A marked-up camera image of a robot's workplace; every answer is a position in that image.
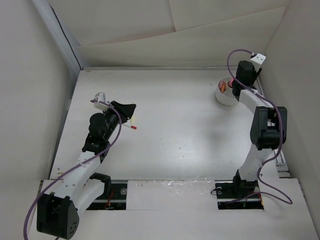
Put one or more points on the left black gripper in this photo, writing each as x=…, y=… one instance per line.
x=126, y=110

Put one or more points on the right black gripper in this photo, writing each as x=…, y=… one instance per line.
x=255, y=74

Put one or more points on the red capped white pen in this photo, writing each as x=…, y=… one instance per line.
x=130, y=126

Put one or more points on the pink capped glue bottle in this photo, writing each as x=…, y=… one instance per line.
x=230, y=83

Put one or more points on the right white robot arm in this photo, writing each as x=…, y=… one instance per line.
x=268, y=130

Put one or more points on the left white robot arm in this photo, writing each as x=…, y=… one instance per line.
x=61, y=204

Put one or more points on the white round divided container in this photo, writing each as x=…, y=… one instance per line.
x=227, y=98

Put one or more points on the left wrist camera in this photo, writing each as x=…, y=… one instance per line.
x=99, y=101

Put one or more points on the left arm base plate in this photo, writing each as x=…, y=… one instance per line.
x=116, y=200

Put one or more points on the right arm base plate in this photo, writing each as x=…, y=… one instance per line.
x=237, y=197

